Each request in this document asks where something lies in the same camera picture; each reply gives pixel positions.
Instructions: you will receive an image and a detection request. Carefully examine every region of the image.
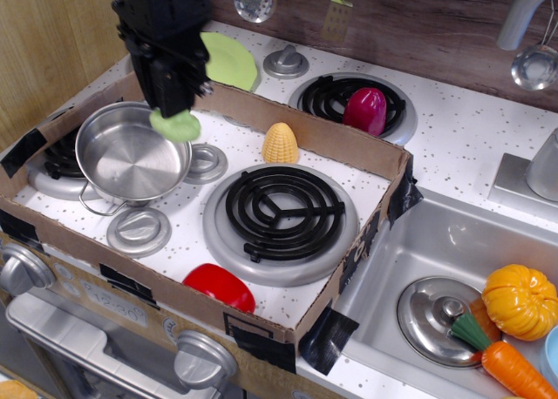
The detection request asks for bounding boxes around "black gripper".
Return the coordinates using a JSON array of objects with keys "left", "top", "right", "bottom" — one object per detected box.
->
[{"left": 112, "top": 0, "right": 213, "bottom": 118}]

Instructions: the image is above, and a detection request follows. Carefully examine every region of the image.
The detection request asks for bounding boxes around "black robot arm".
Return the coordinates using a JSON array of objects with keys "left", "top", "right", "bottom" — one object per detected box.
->
[{"left": 112, "top": 0, "right": 212, "bottom": 118}]

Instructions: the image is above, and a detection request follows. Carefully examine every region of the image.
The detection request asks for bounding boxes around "steel pot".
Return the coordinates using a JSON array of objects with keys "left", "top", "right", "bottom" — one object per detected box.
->
[{"left": 75, "top": 101, "right": 193, "bottom": 216}]

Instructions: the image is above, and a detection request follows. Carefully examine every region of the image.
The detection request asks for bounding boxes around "steel pot lid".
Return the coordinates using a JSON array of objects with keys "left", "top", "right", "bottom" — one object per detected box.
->
[{"left": 397, "top": 276, "right": 480, "bottom": 369}]

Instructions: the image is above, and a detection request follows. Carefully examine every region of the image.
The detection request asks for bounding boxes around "green plastic plate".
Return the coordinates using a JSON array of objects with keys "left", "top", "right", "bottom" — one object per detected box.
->
[{"left": 201, "top": 32, "right": 258, "bottom": 91}]

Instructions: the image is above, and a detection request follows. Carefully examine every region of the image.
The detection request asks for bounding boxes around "grey stovetop knob middle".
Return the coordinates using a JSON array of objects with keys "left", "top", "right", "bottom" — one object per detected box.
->
[{"left": 184, "top": 144, "right": 228, "bottom": 185}]

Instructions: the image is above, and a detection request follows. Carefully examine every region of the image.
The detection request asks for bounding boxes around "grey stovetop knob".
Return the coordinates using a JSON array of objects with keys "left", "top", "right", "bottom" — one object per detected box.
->
[
  {"left": 184, "top": 144, "right": 228, "bottom": 185},
  {"left": 262, "top": 44, "right": 310, "bottom": 79},
  {"left": 106, "top": 207, "right": 172, "bottom": 259}
]

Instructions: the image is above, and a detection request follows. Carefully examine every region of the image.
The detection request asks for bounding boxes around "hanging steel strainer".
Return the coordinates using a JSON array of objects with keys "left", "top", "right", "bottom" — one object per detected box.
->
[{"left": 234, "top": 0, "right": 277, "bottom": 24}]

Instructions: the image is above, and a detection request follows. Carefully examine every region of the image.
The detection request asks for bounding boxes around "grey stovetop knob back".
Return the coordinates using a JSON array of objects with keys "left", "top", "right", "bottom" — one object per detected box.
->
[{"left": 262, "top": 44, "right": 310, "bottom": 79}]

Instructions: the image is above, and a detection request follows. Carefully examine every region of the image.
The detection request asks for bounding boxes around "yellow toy corn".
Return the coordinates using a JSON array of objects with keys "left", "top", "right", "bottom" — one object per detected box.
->
[{"left": 262, "top": 122, "right": 299, "bottom": 163}]

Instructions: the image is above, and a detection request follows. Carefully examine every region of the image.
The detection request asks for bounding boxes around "front left black burner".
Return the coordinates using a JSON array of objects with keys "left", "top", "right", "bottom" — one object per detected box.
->
[{"left": 27, "top": 127, "right": 99, "bottom": 201}]

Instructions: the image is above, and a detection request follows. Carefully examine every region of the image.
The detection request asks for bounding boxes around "grey stovetop knob front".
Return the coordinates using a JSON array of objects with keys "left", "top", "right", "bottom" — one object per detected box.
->
[{"left": 106, "top": 207, "right": 172, "bottom": 259}]

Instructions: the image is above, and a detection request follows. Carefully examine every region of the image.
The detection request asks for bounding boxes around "back right black burner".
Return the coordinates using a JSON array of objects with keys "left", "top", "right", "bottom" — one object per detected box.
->
[{"left": 289, "top": 72, "right": 418, "bottom": 145}]

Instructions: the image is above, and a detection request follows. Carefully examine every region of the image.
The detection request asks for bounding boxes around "hanging green spatula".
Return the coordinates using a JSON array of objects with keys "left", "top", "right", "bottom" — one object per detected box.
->
[{"left": 321, "top": 0, "right": 353, "bottom": 43}]

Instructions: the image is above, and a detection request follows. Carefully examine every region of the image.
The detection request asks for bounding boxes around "red toy pepper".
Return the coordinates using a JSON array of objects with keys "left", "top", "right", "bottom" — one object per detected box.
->
[{"left": 182, "top": 263, "right": 255, "bottom": 314}]

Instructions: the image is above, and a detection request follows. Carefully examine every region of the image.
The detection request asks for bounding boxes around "grey oven knob left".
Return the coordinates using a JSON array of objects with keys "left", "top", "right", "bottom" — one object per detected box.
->
[{"left": 1, "top": 243, "right": 56, "bottom": 296}]

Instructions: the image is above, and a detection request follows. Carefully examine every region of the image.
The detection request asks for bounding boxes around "grey oven knob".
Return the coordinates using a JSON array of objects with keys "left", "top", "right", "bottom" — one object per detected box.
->
[
  {"left": 174, "top": 330, "right": 238, "bottom": 390},
  {"left": 1, "top": 243, "right": 56, "bottom": 296}
]

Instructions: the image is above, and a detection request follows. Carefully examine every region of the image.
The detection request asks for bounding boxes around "cardboard fence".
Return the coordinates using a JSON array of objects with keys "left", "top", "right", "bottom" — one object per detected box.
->
[{"left": 1, "top": 74, "right": 419, "bottom": 369}]

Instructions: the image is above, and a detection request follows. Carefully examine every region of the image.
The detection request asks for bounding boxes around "grey oven knob right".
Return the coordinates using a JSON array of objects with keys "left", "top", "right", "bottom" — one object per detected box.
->
[{"left": 174, "top": 330, "right": 238, "bottom": 390}]

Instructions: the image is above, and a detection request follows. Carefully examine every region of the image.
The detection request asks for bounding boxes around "steel sink basin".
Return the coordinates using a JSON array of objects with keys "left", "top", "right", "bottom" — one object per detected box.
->
[{"left": 336, "top": 191, "right": 557, "bottom": 398}]

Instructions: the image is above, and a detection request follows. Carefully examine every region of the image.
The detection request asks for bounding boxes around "orange toy bottom left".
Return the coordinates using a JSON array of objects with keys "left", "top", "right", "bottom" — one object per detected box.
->
[{"left": 0, "top": 380, "right": 38, "bottom": 399}]

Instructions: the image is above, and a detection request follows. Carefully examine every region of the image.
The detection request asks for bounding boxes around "hanging steel ladle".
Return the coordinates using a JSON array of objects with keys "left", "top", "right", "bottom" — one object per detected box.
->
[{"left": 511, "top": 0, "right": 557, "bottom": 91}]

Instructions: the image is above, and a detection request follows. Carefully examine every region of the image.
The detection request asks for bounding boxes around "grey faucet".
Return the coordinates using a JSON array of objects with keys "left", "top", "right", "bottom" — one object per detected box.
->
[{"left": 489, "top": 0, "right": 557, "bottom": 221}]

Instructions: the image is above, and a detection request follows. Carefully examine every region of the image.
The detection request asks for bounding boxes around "orange toy pumpkin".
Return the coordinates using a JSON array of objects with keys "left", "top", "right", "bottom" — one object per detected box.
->
[{"left": 481, "top": 264, "right": 557, "bottom": 342}]

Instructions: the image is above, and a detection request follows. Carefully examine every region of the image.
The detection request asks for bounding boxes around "orange toy carrot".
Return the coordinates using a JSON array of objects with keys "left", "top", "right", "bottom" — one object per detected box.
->
[{"left": 450, "top": 314, "right": 557, "bottom": 398}]

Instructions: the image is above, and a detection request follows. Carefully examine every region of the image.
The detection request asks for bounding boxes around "light blue cup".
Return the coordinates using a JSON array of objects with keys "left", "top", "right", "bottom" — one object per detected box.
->
[{"left": 540, "top": 327, "right": 558, "bottom": 389}]

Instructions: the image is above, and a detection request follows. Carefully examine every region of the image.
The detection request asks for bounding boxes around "grey oven door handle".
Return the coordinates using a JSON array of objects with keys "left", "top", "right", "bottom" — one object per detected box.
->
[{"left": 6, "top": 294, "right": 221, "bottom": 398}]

